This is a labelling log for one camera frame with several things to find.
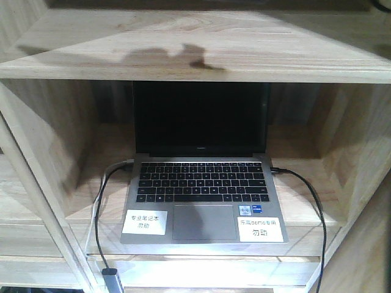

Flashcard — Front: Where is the black laptop cable left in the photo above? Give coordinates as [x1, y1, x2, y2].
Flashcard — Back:
[94, 158, 135, 271]

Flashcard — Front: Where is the black laptop cable right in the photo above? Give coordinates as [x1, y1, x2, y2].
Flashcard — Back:
[269, 167, 327, 293]

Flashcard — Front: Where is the silver laptop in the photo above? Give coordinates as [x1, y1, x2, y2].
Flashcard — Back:
[120, 81, 288, 244]

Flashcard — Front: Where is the wooden shelf unit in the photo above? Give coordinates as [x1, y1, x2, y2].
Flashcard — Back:
[1, 1, 390, 292]

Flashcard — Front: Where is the grey usb adapter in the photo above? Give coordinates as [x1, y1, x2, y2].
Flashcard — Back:
[101, 268, 125, 293]

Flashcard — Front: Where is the black laptop cable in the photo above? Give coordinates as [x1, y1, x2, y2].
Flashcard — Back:
[269, 167, 327, 293]
[94, 158, 135, 271]

